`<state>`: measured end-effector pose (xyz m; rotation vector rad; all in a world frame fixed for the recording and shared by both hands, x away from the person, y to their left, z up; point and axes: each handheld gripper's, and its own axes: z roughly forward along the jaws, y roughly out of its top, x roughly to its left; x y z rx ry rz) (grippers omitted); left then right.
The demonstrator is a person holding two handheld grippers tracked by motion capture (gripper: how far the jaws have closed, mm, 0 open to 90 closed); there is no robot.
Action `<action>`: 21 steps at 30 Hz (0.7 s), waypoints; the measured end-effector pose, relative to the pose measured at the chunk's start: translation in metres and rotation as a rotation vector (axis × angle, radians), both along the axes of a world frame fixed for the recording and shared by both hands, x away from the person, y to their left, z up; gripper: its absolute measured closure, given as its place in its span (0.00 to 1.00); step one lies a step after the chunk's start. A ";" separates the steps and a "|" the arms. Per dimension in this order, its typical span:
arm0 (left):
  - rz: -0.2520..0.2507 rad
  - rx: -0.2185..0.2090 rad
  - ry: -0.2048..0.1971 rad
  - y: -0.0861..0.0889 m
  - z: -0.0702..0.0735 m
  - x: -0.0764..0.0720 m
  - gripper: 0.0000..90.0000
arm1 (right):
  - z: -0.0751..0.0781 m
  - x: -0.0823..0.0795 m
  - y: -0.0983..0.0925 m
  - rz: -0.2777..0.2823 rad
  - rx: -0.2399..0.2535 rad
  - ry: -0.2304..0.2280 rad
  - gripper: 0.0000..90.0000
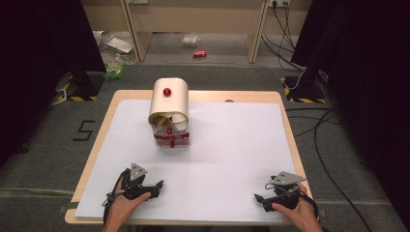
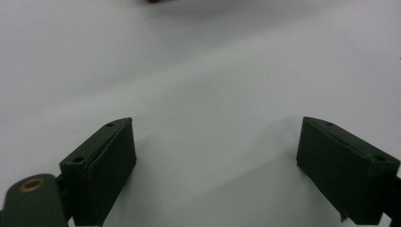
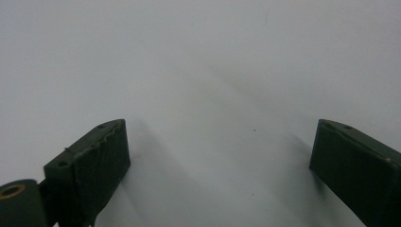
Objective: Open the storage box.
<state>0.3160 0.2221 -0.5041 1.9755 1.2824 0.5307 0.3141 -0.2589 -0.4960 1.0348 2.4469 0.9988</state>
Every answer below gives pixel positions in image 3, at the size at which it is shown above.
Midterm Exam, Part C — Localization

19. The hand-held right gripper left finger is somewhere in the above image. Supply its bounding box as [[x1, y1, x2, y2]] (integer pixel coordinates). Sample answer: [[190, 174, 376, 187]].
[[44, 118, 131, 227]]

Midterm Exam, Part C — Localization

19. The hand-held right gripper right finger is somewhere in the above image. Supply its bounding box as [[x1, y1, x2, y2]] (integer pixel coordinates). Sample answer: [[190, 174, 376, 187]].
[[308, 118, 401, 227]]

